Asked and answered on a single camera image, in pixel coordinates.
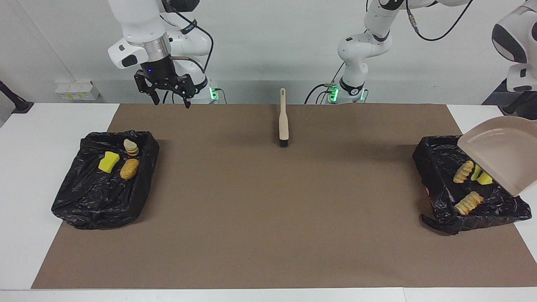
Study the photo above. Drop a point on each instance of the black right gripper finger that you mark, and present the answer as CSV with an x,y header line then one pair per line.
x,y
186,88
144,82

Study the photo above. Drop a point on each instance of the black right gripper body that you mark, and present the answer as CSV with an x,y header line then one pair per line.
x,y
158,71

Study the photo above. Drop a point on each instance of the pale ridged bread piece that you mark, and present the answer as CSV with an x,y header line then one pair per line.
x,y
131,147

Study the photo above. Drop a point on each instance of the yellow sponge block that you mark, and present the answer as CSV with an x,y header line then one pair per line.
x,y
109,162

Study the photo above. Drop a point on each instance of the brown bread roll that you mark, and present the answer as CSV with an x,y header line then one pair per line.
x,y
129,168

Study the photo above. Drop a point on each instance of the beige brush with black bristles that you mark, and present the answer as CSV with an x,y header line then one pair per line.
x,y
283,121

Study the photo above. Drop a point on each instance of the pale angular bread chunk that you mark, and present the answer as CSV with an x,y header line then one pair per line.
x,y
463,172

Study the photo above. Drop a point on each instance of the yellow sponge with curved notch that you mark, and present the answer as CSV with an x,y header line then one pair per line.
x,y
475,173

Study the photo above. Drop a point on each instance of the striped orange bread piece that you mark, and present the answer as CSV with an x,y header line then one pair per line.
x,y
467,203

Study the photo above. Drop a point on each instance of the yellow sponge with square notch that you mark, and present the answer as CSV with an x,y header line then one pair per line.
x,y
486,179

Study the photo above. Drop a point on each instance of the beige plastic dustpan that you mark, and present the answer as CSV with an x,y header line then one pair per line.
x,y
503,155

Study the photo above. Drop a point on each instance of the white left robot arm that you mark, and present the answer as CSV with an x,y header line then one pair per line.
x,y
361,46

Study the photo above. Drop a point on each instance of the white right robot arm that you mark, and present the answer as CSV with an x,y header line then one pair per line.
x,y
138,25

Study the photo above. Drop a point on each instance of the black bag lined bin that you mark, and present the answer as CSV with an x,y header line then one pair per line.
x,y
92,201
440,176

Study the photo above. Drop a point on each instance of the black stand leg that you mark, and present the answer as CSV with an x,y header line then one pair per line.
x,y
14,100
514,107

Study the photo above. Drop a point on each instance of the brown table mat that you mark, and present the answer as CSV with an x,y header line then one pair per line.
x,y
268,260

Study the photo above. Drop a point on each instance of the dark cabinet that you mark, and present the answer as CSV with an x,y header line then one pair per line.
x,y
495,98

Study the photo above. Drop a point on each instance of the white wall power box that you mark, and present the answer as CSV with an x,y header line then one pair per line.
x,y
77,90

